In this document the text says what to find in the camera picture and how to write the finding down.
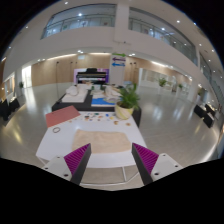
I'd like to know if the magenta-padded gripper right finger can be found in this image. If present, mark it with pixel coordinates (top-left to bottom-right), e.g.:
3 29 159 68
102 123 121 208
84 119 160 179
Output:
132 143 182 185

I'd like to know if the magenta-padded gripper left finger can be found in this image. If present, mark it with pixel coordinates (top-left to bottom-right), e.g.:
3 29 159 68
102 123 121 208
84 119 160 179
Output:
43 144 91 185

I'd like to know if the beige fluffy towel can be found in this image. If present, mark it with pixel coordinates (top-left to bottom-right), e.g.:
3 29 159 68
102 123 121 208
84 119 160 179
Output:
72 129 131 154

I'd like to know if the white table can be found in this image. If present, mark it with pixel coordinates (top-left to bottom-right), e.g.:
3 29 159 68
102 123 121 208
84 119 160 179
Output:
36 112 146 184

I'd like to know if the red flat mat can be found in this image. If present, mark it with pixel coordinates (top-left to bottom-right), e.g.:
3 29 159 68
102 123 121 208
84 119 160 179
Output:
45 106 80 127

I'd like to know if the black display platform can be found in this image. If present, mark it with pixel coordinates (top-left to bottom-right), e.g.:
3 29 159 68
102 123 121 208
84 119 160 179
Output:
51 90 142 127

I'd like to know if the potted green plant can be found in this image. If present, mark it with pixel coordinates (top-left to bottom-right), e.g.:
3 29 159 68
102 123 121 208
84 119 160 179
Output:
115 83 140 120

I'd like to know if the blue board on platform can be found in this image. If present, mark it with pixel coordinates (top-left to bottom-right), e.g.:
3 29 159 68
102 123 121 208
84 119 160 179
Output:
91 98 115 107

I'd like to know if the black upright piano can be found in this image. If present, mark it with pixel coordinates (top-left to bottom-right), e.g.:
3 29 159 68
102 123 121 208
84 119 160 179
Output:
76 68 106 84

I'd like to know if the white pillar with arrow signs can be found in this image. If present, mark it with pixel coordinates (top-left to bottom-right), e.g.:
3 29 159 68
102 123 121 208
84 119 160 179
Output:
109 53 126 85

